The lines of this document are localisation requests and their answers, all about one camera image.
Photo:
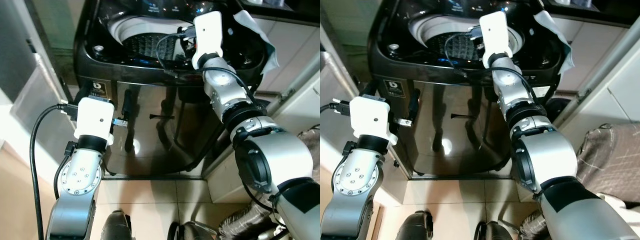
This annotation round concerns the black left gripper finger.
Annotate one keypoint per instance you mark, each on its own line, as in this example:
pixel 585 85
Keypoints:
pixel 83 93
pixel 127 104
pixel 372 90
pixel 413 105

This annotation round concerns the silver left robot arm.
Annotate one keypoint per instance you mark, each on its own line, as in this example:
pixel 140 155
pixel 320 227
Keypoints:
pixel 77 182
pixel 350 185

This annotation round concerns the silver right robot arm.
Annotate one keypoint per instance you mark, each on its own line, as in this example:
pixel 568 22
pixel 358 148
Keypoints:
pixel 280 155
pixel 545 155

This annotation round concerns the black top-load washing machine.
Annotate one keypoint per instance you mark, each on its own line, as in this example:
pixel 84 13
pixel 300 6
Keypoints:
pixel 450 130
pixel 150 125

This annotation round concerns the square washer brand label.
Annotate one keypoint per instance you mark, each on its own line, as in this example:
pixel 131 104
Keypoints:
pixel 395 89
pixel 99 90

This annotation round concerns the frosted glass door panel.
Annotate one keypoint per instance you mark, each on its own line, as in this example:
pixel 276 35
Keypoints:
pixel 37 100
pixel 336 75

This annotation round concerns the white-rimmed steel washer drum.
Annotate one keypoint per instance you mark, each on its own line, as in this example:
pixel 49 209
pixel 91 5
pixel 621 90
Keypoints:
pixel 132 26
pixel 430 24

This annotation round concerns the pale blue-grey cloth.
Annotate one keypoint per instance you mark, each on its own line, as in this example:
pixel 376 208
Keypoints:
pixel 257 35
pixel 555 35

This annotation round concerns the white washer sticker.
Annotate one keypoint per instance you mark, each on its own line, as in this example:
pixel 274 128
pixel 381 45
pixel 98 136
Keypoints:
pixel 539 91

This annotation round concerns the grey patterned fabric cover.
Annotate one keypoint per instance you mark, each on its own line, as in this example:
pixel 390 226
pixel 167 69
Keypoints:
pixel 311 150
pixel 610 160

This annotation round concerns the white cabinet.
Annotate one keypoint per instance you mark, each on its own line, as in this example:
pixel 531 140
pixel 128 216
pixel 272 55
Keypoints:
pixel 295 50
pixel 595 45

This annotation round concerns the black waste bin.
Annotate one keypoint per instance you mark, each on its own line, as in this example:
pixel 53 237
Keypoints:
pixel 557 110

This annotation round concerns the dark robot left foot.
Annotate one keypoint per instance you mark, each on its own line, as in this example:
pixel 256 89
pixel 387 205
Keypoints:
pixel 117 227
pixel 420 227

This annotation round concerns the dark robot foot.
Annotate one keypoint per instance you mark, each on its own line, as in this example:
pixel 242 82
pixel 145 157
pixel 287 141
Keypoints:
pixel 420 227
pixel 495 232
pixel 117 227
pixel 192 232

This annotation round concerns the dark robot right foot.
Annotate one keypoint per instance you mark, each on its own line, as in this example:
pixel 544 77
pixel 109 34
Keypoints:
pixel 192 232
pixel 495 232

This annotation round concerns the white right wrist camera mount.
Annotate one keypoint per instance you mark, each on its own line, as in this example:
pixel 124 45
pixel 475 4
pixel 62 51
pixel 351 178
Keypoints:
pixel 207 35
pixel 495 32

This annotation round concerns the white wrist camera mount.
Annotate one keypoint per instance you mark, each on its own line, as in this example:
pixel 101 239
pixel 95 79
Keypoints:
pixel 372 120
pixel 207 35
pixel 495 32
pixel 92 120

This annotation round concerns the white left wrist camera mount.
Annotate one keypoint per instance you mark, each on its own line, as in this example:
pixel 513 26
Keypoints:
pixel 92 120
pixel 372 120

